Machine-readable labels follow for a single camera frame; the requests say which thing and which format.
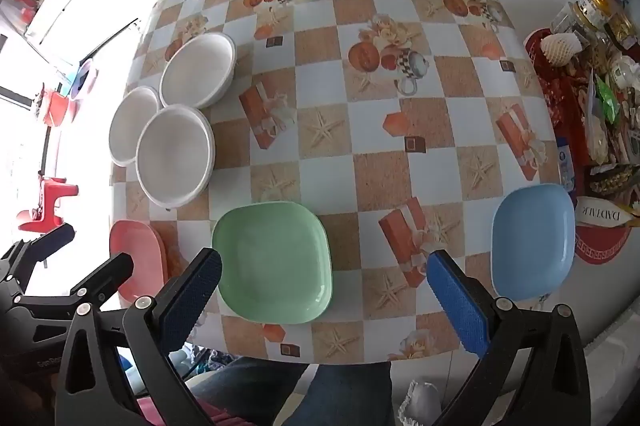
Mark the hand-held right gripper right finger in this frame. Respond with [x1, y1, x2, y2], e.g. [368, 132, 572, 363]
[426, 248, 601, 426]

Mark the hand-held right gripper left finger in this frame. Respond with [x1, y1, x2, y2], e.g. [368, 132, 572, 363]
[54, 247, 223, 426]

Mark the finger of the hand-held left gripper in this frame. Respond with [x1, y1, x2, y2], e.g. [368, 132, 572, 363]
[0, 223, 77, 289]
[12, 251, 135, 349]

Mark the white bowl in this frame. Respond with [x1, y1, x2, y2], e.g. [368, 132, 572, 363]
[136, 104, 217, 208]
[159, 32, 237, 110]
[109, 86, 161, 167]

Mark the red plastic chair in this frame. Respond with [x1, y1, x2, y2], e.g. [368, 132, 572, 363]
[15, 176, 81, 234]
[32, 83, 81, 127]

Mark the pink plate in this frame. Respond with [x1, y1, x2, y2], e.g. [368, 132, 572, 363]
[109, 220, 169, 305]

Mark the green plate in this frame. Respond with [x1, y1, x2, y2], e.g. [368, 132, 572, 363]
[211, 201, 333, 324]

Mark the blue plate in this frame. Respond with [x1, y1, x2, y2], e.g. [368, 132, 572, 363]
[490, 184, 576, 299]

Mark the white bag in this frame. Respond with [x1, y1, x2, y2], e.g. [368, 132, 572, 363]
[397, 381, 443, 426]

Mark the red round mat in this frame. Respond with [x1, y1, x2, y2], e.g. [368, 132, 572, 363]
[574, 223, 636, 266]

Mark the purple and blue basin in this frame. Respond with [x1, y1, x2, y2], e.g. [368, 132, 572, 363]
[67, 58, 101, 99]

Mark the white printed box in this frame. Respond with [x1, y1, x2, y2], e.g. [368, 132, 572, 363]
[575, 203, 632, 227]

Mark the white packet with blue label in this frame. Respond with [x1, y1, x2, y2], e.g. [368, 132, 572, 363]
[555, 138, 577, 197]

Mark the checkered printed tablecloth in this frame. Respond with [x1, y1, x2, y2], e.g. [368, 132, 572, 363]
[110, 0, 576, 364]

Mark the green packet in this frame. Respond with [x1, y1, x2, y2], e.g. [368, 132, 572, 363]
[595, 81, 621, 124]

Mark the fruit in white foam net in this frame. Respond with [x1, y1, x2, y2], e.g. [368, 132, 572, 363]
[540, 31, 583, 67]

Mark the glass jar with gold lid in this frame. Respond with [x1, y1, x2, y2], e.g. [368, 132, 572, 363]
[575, 0, 626, 32]

